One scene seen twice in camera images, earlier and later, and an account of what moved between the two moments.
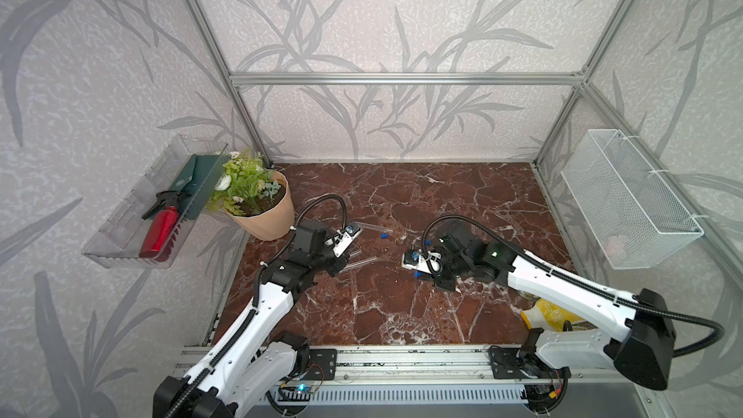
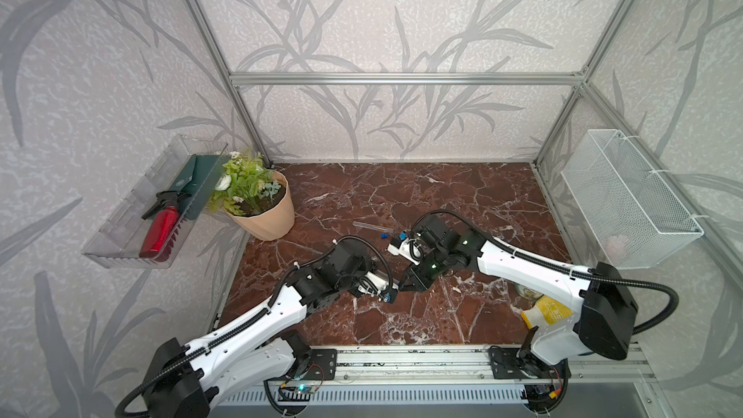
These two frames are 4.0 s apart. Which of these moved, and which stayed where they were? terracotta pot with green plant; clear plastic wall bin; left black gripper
Moved: left black gripper
Stayed: terracotta pot with green plant; clear plastic wall bin
